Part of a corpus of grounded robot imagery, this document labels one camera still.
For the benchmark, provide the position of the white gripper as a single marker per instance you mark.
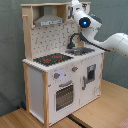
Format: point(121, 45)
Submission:
point(75, 10)

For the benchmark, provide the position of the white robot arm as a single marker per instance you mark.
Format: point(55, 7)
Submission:
point(90, 31)

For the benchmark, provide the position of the wooden toy kitchen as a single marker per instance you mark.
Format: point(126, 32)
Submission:
point(40, 84)

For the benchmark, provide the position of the grey range hood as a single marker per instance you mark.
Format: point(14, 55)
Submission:
point(48, 18)

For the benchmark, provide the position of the black toy faucet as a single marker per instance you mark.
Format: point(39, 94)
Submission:
point(71, 44)

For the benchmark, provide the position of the grey metal sink basin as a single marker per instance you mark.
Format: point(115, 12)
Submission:
point(79, 51)

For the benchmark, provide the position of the black stovetop red burners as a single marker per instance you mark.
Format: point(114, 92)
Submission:
point(52, 59)

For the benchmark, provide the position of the right red oven knob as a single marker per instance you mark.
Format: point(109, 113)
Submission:
point(74, 68)

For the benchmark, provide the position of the red oven knob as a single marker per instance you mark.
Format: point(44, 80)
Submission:
point(56, 75)
point(74, 68)

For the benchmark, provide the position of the grey ice dispenser panel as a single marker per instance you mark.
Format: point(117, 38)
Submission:
point(91, 73)

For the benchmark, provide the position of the left red oven knob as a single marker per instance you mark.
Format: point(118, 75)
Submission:
point(56, 75)

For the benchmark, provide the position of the oven door with window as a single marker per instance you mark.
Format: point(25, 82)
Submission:
point(64, 96)

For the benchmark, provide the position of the grey cupboard door handle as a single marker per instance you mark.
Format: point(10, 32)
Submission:
point(84, 83)

